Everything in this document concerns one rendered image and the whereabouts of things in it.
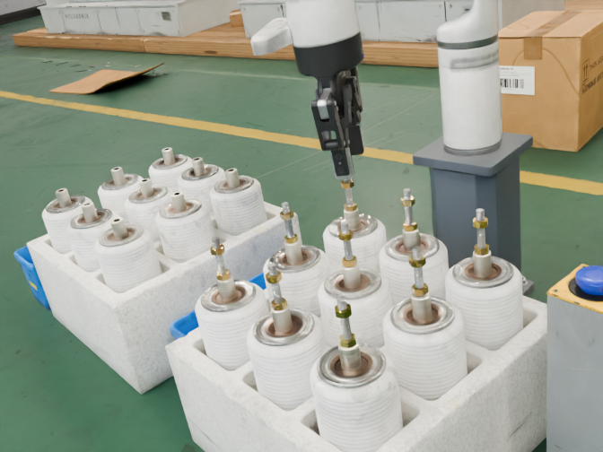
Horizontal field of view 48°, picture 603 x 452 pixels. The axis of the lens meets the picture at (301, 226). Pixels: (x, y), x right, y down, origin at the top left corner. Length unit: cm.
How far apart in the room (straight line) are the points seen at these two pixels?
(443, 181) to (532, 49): 80
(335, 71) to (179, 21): 335
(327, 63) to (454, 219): 50
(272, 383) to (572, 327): 34
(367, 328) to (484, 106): 42
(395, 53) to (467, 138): 186
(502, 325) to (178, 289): 55
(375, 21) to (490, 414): 239
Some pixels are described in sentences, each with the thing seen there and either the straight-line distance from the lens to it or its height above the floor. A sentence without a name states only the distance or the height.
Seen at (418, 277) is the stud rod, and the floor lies 31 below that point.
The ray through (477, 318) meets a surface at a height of 21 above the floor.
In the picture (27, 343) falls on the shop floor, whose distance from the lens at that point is 149.
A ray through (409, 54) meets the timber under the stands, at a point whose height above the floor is 5.
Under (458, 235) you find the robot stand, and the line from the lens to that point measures 118.
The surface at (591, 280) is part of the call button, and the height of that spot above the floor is 33.
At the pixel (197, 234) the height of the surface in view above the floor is 22.
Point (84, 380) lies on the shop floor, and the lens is 131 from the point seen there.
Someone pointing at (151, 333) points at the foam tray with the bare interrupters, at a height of 10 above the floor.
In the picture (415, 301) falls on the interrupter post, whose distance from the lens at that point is 80.
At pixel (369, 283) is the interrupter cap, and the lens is 89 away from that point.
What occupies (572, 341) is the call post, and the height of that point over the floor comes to 27.
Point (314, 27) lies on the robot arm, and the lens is 73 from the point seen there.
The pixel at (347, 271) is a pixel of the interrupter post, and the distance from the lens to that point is 88.
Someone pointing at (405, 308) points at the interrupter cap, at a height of 25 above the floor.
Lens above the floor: 72
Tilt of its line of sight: 26 degrees down
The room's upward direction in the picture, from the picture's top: 10 degrees counter-clockwise
